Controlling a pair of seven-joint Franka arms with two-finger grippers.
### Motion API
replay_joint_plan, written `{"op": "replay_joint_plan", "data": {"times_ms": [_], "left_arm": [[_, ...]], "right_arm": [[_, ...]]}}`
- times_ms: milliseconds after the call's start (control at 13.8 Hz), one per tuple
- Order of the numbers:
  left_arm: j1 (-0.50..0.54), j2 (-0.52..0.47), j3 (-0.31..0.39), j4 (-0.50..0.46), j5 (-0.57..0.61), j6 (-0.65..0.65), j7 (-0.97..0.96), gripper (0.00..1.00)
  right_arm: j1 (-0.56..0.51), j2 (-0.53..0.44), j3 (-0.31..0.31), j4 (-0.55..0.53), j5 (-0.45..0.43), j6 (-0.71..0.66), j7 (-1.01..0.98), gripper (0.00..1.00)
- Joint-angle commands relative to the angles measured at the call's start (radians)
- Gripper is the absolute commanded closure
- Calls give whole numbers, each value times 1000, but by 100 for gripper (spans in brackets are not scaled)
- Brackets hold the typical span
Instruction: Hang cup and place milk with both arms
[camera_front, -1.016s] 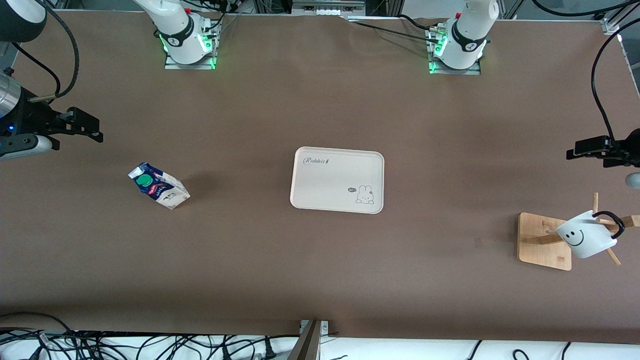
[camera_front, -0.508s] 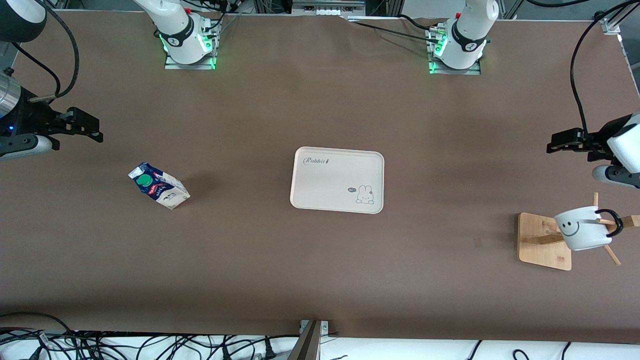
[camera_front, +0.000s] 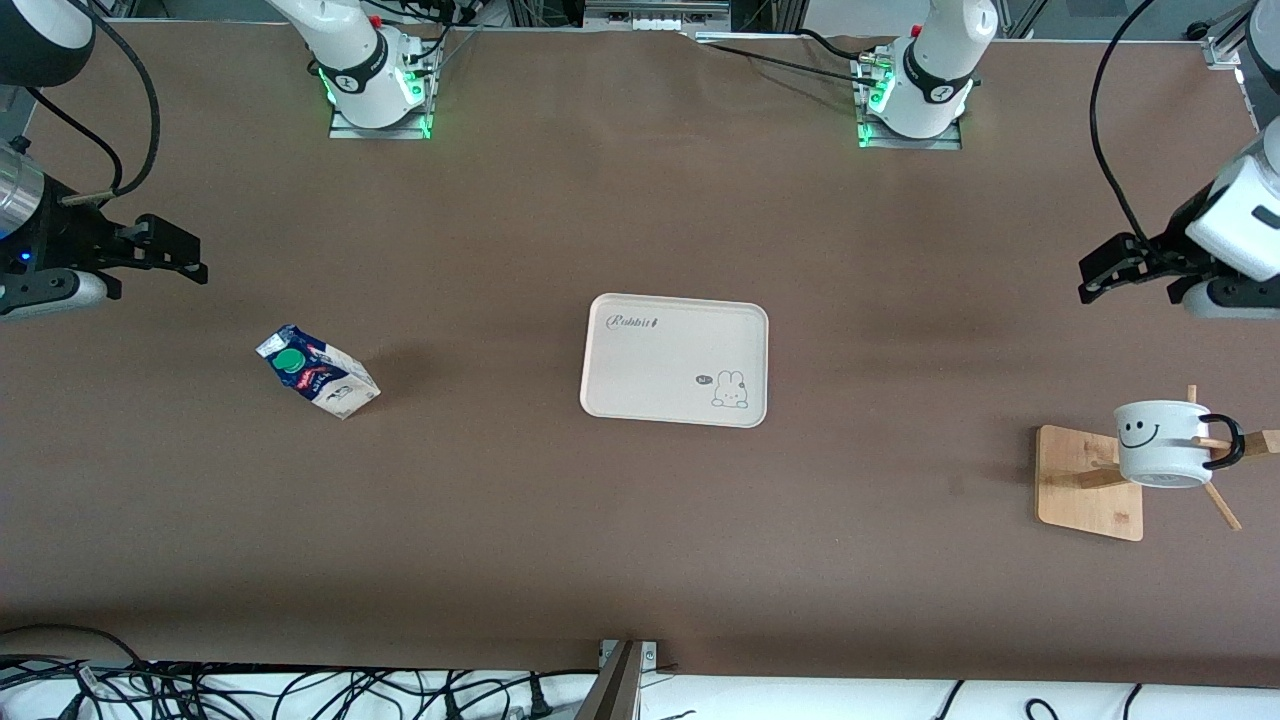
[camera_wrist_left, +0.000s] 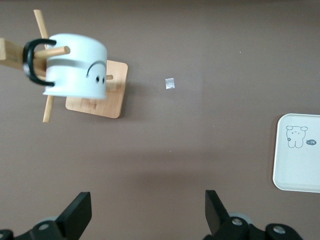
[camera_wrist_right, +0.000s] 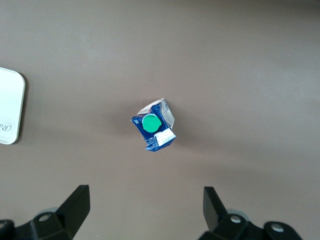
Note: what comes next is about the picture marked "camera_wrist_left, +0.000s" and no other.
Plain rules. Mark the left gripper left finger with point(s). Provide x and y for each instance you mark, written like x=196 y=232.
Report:
x=75 y=212

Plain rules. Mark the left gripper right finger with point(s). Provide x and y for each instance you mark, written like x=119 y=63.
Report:
x=217 y=220

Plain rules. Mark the wooden cup rack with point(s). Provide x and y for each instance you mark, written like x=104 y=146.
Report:
x=112 y=100

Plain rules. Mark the cream tray rabbit print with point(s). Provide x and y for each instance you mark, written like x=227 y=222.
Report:
x=295 y=170

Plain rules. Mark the small silver tape piece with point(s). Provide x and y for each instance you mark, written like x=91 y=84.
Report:
x=170 y=83

